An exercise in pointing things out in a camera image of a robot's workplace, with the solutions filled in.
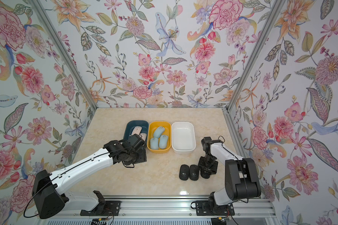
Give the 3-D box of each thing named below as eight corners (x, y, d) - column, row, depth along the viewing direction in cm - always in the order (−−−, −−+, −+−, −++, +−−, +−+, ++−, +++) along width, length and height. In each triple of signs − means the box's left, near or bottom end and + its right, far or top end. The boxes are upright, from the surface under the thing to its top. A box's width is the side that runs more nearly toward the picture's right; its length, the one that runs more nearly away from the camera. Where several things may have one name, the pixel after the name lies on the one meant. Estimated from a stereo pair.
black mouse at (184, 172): (179, 180, 85) (179, 178, 83) (178, 166, 91) (178, 164, 89) (189, 180, 86) (190, 178, 83) (188, 166, 91) (188, 164, 89)
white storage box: (171, 154, 97) (171, 149, 91) (171, 127, 112) (171, 121, 106) (196, 154, 97) (198, 149, 91) (192, 127, 112) (193, 121, 106)
